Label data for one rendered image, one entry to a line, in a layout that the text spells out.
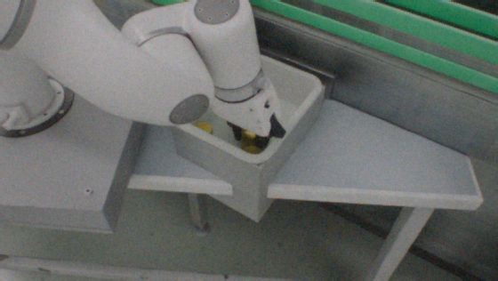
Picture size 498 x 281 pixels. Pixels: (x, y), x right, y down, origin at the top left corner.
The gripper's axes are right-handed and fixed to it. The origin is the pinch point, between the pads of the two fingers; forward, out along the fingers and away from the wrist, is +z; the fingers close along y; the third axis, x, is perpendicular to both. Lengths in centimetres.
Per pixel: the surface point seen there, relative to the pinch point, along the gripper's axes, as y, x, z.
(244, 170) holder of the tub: -3.3, 6.8, -2.0
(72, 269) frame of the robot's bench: 44, 40, 52
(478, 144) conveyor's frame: -33.5, -19.0, 7.1
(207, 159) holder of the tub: 4.0, 7.3, 0.3
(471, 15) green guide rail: -23.7, -32.4, -6.7
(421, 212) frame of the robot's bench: -30.5, -8.4, 20.1
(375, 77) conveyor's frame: -13.3, -20.6, 2.0
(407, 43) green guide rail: -16.3, -24.5, -4.6
